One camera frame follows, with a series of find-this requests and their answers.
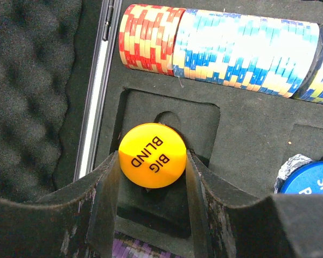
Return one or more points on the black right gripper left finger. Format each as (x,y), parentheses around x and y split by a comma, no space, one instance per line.
(77,220)

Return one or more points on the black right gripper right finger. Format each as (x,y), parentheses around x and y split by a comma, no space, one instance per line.
(229,222)

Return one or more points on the orange big blind button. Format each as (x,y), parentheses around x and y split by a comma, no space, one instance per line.
(152,155)

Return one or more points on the blue small blind button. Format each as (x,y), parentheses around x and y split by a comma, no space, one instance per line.
(308,179)

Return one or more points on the black poker chip case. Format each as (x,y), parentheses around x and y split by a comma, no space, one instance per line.
(66,100)

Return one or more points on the blue green poker chip stack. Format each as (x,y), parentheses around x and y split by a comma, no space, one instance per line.
(311,89)

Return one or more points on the purple chip row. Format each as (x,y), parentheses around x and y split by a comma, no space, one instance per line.
(137,249)

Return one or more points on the orange blue chip stack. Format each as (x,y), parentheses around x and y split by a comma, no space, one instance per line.
(261,54)

